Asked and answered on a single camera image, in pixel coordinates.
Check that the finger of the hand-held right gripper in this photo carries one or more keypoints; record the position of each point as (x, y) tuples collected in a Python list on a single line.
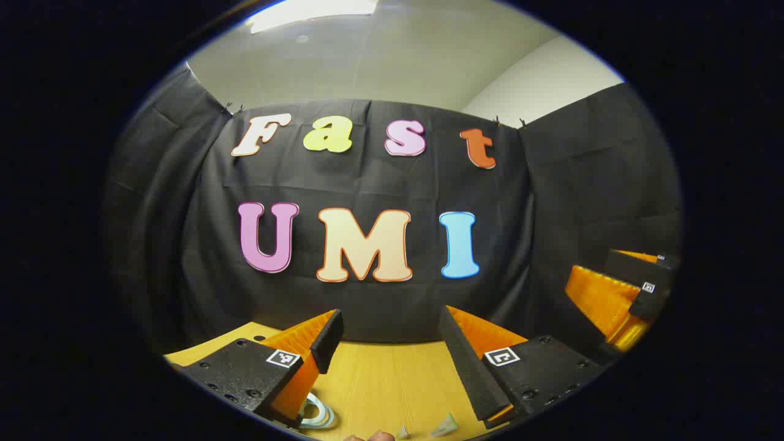
[(631, 266), (649, 305)]

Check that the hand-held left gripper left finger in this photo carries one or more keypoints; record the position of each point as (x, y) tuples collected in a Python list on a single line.
[(327, 343)]

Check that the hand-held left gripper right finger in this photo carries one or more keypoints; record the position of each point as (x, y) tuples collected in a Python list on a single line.
[(465, 367)]

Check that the white green skin care tube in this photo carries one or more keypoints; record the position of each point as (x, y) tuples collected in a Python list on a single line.
[(445, 426)]

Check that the light blue suitcase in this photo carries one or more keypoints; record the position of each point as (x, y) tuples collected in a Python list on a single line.
[(326, 409)]

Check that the pinkish rounded object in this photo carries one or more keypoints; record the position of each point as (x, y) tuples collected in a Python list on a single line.
[(373, 437)]

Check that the ceiling light panel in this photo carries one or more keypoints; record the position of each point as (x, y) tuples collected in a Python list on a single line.
[(306, 12)]

